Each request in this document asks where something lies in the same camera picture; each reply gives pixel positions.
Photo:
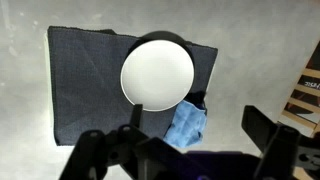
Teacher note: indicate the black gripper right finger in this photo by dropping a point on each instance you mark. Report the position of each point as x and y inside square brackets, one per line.
[283, 147]

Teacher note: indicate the dark blue placemat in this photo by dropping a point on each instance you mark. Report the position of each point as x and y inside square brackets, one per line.
[85, 68]

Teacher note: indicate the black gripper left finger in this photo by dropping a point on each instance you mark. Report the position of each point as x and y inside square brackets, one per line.
[137, 154]

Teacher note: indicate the blue towel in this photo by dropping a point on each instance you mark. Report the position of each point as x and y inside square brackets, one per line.
[187, 126]

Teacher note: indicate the white round plate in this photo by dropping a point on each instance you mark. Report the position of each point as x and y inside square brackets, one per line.
[157, 74]

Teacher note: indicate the light wooden chair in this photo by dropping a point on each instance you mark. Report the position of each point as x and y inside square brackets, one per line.
[302, 109]

